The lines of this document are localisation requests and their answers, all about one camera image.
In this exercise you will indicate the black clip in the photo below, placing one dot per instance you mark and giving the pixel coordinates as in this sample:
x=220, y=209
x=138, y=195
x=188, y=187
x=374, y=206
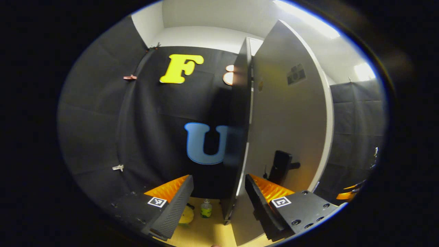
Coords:
x=153, y=48

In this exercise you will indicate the white shoe cabinet door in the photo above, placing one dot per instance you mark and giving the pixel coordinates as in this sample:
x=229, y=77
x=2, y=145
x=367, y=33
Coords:
x=288, y=120

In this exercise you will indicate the yellow plush toy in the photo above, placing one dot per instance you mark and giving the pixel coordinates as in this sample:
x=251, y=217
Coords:
x=187, y=216

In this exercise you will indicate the white clip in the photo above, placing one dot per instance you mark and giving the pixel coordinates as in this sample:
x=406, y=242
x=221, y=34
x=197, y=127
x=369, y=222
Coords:
x=118, y=167

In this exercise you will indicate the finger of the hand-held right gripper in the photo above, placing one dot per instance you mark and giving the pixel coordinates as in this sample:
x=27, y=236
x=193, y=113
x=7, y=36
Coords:
x=344, y=196
x=353, y=187

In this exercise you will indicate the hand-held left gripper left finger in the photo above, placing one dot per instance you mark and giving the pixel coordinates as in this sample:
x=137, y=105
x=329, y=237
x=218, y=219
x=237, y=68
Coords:
x=175, y=209

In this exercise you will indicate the white shoe cabinet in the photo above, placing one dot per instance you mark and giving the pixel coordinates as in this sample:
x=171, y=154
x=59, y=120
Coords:
x=238, y=120

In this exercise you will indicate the red clip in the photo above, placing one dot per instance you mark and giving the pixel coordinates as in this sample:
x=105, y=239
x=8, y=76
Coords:
x=130, y=77

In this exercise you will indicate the green drink bottle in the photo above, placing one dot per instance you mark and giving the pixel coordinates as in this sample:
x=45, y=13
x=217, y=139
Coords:
x=206, y=210

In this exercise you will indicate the small ceiling light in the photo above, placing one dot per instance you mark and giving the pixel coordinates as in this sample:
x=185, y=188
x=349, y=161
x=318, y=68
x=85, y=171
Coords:
x=363, y=71

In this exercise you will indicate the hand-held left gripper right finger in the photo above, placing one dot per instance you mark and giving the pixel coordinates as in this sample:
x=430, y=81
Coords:
x=259, y=206

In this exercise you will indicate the black backdrop cloth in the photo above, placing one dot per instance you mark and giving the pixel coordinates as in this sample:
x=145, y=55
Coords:
x=154, y=113
x=353, y=120

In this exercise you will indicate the silver metal object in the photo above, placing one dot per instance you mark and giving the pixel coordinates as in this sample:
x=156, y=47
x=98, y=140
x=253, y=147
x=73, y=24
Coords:
x=376, y=152

